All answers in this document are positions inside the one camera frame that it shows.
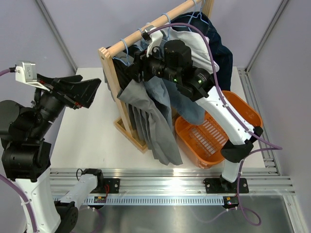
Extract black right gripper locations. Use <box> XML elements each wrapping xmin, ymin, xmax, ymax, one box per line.
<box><xmin>124</xmin><ymin>43</ymin><xmax>180</xmax><ymax>84</ymax></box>

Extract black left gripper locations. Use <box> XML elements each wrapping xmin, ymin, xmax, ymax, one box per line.
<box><xmin>28</xmin><ymin>72</ymin><xmax>101</xmax><ymax>140</ymax></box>

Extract blue wire hanger with skirt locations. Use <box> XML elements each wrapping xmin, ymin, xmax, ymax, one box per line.
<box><xmin>112</xmin><ymin>39</ymin><xmax>134</xmax><ymax>67</ymax></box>

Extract grey pleated skirt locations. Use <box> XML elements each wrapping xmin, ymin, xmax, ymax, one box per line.
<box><xmin>104</xmin><ymin>45</ymin><xmax>183</xmax><ymax>166</ymax></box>

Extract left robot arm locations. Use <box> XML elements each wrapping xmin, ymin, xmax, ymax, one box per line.
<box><xmin>0</xmin><ymin>74</ymin><xmax>105</xmax><ymax>233</ymax></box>

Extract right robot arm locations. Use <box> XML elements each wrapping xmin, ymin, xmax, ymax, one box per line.
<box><xmin>128</xmin><ymin>40</ymin><xmax>263</xmax><ymax>192</ymax></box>

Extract blue hanger of white garment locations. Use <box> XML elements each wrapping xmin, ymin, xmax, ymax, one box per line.
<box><xmin>161</xmin><ymin>13</ymin><xmax>171</xmax><ymax>41</ymax></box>

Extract light blue denim skirt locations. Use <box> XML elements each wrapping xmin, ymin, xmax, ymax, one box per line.
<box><xmin>163</xmin><ymin>80</ymin><xmax>205</xmax><ymax>125</ymax></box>

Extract blue hanger of jeans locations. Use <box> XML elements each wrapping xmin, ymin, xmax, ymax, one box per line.
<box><xmin>172</xmin><ymin>0</ymin><xmax>209</xmax><ymax>26</ymax></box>

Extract light blue denim shirt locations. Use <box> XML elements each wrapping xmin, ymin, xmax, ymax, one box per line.
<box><xmin>138</xmin><ymin>41</ymin><xmax>176</xmax><ymax>141</ymax></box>

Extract wooden clothes rack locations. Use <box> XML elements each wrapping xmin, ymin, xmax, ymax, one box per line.
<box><xmin>98</xmin><ymin>0</ymin><xmax>213</xmax><ymax>153</ymax></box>

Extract white garment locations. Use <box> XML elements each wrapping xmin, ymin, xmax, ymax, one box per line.
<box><xmin>161</xmin><ymin>26</ymin><xmax>213</xmax><ymax>74</ymax></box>

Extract dark navy jeans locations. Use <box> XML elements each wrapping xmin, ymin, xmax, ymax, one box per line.
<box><xmin>182</xmin><ymin>19</ymin><xmax>233</xmax><ymax>91</ymax></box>

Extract orange plastic basket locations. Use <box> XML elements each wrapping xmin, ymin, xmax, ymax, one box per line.
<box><xmin>174</xmin><ymin>91</ymin><xmax>263</xmax><ymax>169</ymax></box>

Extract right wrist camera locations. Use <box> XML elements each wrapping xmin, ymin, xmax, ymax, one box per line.
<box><xmin>142</xmin><ymin>25</ymin><xmax>163</xmax><ymax>57</ymax></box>

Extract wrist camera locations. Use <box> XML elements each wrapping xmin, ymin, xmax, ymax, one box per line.
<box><xmin>15</xmin><ymin>61</ymin><xmax>50</xmax><ymax>91</ymax></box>
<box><xmin>142</xmin><ymin>25</ymin><xmax>163</xmax><ymax>57</ymax></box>

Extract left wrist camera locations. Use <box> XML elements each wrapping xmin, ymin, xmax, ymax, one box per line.
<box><xmin>15</xmin><ymin>61</ymin><xmax>50</xmax><ymax>91</ymax></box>

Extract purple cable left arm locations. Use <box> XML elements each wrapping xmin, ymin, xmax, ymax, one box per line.
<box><xmin>0</xmin><ymin>67</ymin><xmax>40</xmax><ymax>231</ymax></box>

